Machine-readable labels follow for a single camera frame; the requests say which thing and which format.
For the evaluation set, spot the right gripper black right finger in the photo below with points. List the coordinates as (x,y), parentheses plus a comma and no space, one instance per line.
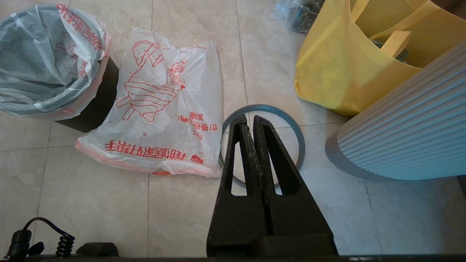
(295,218)

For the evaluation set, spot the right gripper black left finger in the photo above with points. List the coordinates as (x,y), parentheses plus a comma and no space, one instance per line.
(236,218)

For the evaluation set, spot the white plastic bag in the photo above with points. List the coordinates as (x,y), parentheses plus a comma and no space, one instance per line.
(43,54)

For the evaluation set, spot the flat orange print plastic bag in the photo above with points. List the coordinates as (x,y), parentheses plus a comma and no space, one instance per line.
(164,109)

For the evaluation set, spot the yellow fabric tote bag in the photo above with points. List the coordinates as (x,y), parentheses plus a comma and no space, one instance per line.
(335,72)

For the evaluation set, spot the black round trash bin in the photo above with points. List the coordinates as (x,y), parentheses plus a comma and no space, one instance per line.
(98,105)

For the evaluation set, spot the clear bag with dark items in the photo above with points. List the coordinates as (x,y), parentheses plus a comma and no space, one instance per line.
(298,14)

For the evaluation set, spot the white ribbed cylinder object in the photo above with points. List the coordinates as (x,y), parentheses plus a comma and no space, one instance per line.
(407,138)

